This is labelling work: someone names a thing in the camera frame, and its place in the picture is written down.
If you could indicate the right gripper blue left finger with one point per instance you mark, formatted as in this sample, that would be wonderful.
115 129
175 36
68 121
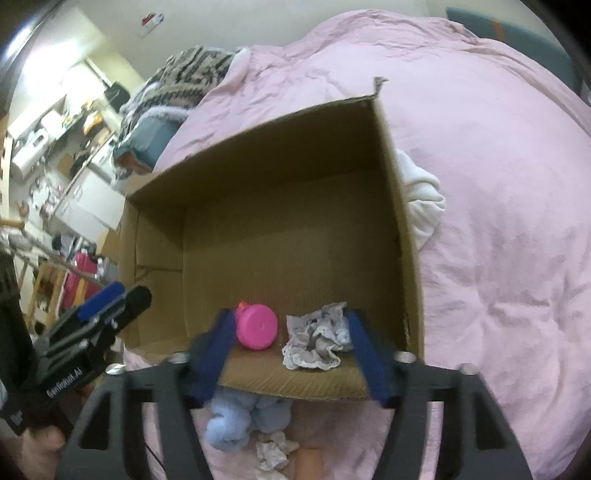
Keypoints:
207 356

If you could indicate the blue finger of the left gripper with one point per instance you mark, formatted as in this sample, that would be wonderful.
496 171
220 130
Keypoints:
95 304

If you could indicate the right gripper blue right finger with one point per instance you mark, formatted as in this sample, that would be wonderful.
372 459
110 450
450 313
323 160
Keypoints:
375 359

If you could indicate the pink rubber toy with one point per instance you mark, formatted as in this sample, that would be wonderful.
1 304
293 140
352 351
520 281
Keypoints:
256 326

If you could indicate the fluffy light blue scrunchie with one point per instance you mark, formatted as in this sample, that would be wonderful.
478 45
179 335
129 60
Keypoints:
236 413

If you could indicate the cream lace scrunchie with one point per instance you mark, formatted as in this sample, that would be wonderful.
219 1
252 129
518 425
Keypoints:
273 454

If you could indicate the person left hand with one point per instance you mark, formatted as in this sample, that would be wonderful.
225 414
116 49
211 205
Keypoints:
41 452

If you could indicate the white kitchen cabinet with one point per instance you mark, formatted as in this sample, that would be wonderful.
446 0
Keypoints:
89 207

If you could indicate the wooden drying rack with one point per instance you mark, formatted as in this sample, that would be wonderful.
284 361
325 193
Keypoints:
52 270

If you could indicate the brown cardboard box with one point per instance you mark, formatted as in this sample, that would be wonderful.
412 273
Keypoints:
297 213

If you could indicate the pink bed comforter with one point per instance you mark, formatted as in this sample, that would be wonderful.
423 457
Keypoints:
505 278

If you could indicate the teal fur-trimmed jacket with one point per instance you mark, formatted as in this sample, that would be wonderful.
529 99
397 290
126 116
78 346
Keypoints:
140 149

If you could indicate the white cloth beside box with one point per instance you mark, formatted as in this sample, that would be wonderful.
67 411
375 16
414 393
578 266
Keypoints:
426 204

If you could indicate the patterned knit sweater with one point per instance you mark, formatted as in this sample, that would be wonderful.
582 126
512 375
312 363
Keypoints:
183 81

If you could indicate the teal headboard cushion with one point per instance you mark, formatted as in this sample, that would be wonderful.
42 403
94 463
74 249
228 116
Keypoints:
533 45

